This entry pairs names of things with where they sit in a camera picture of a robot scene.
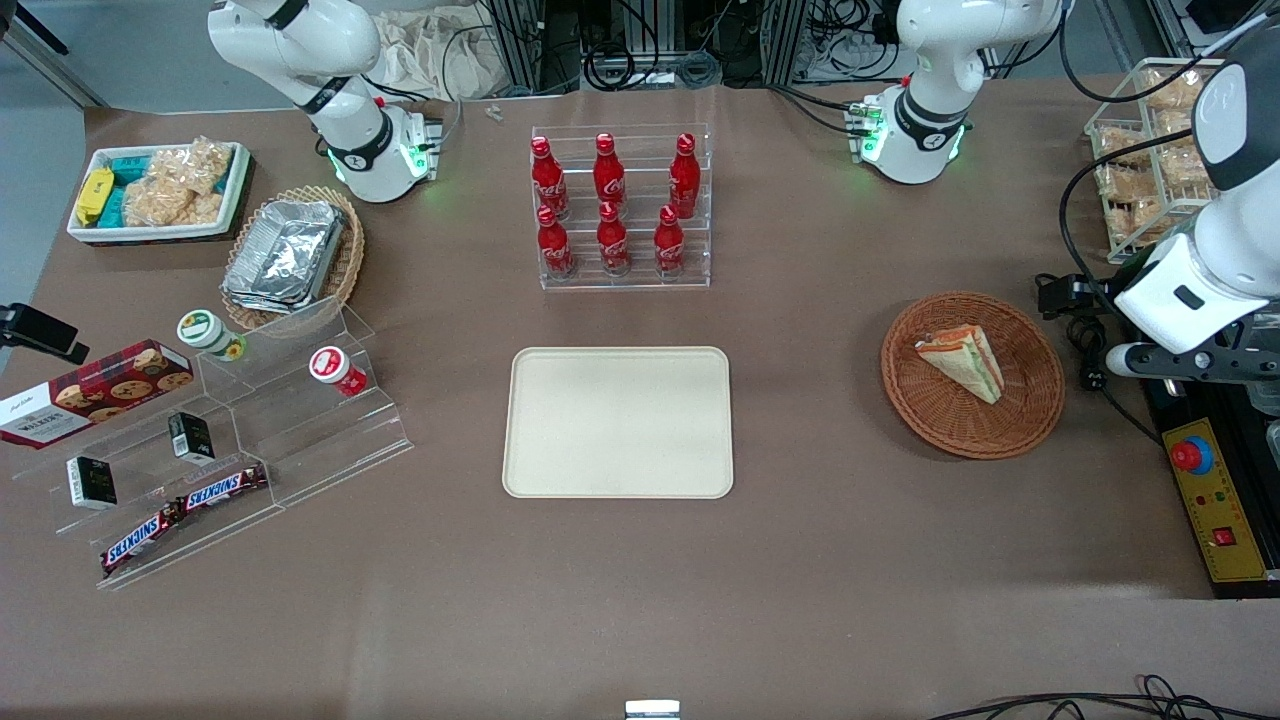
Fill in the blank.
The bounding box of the triangular wrapped sandwich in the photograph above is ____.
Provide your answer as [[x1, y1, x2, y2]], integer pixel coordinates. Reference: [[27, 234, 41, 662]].
[[915, 325, 1005, 406]]

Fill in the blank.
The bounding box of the silver aluminium frame post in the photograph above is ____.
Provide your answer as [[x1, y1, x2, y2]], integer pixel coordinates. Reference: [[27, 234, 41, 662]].
[[758, 0, 809, 83], [624, 0, 683, 53]]

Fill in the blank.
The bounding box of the yellow control box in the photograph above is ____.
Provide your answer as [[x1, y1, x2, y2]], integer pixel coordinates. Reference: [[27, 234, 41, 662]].
[[1162, 417, 1272, 585]]

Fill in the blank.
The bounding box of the silver foil container stack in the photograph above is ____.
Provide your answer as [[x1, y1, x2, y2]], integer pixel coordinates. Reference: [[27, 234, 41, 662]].
[[221, 199, 347, 315]]

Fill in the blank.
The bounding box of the red lid yogurt cup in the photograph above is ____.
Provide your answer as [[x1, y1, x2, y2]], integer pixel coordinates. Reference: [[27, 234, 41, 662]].
[[308, 345, 369, 399]]

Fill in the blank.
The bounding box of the black thin table cable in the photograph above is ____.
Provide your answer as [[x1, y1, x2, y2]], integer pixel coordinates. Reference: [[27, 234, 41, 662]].
[[1064, 314, 1163, 447]]

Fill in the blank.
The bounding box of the black looping arm cable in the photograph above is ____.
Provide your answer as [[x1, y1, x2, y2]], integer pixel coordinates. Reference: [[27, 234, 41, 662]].
[[1057, 127, 1197, 313]]

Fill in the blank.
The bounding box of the white wire rack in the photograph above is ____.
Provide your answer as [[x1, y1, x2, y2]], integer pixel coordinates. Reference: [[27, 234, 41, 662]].
[[1084, 57, 1229, 265]]

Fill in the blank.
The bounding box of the black cable bundle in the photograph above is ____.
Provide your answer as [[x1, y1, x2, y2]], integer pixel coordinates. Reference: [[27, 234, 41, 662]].
[[928, 674, 1280, 720]]

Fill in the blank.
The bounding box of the clear acrylic bottle rack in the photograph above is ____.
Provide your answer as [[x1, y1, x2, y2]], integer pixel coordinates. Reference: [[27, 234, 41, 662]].
[[530, 123, 712, 292]]

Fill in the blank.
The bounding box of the white rectangular snack bin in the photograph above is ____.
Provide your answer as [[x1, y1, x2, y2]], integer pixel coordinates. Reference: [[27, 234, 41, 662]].
[[67, 141, 252, 245]]

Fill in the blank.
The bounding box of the clear acrylic tiered shelf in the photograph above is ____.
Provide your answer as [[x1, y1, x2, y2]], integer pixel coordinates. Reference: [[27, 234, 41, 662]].
[[10, 294, 415, 592]]

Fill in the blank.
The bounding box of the red tartan cookie box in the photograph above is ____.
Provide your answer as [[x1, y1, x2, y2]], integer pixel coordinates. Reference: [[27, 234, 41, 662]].
[[0, 339, 195, 451]]

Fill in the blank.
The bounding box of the yellow snack packet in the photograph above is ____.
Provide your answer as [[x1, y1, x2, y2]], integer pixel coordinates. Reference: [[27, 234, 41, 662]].
[[76, 167, 116, 227]]

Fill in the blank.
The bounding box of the black clamp device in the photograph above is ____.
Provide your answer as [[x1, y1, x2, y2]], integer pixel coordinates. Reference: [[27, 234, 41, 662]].
[[0, 302, 90, 365]]

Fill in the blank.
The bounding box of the red cola bottle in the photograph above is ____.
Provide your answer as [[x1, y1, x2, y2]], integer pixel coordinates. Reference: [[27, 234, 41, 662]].
[[537, 205, 577, 282], [653, 205, 688, 279], [530, 136, 571, 222], [593, 132, 628, 217], [668, 133, 702, 220], [596, 201, 633, 278]]

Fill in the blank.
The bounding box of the beige crumpled cloth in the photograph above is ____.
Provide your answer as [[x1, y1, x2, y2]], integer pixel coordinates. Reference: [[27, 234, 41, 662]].
[[372, 8, 523, 102]]

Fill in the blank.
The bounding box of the Snickers chocolate bar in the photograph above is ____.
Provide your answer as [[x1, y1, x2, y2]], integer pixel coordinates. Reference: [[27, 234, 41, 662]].
[[99, 504, 184, 577], [177, 462, 272, 514]]

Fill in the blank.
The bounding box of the round brown wicker basket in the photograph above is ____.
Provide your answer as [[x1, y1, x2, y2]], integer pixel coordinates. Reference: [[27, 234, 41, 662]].
[[881, 291, 1066, 461]]

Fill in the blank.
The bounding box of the clear bagged pastry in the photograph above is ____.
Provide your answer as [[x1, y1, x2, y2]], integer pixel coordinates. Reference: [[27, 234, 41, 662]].
[[1124, 200, 1192, 247], [1099, 165, 1152, 207], [1140, 67, 1208, 112], [1094, 124, 1152, 167], [1154, 140, 1217, 192]]

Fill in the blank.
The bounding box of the black power adapter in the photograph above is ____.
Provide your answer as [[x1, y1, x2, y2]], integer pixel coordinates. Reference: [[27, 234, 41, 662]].
[[1036, 271, 1102, 320]]

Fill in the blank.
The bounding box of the green lid yogurt cup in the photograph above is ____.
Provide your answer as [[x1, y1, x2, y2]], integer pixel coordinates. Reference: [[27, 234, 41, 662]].
[[177, 309, 249, 364]]

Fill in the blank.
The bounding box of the black overhead arm cable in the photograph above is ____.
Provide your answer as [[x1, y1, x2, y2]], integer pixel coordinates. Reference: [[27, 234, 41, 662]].
[[1057, 0, 1227, 105]]

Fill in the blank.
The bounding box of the small black box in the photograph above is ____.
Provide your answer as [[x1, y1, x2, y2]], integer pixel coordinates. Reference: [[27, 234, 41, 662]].
[[167, 410, 216, 466], [66, 455, 119, 512]]

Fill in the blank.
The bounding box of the beige plastic tray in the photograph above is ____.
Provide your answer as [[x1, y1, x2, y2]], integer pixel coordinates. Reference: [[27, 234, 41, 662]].
[[502, 346, 735, 500]]

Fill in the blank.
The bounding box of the oval tan wicker basket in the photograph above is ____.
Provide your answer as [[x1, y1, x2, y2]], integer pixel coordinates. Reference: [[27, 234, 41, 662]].
[[221, 184, 367, 332]]

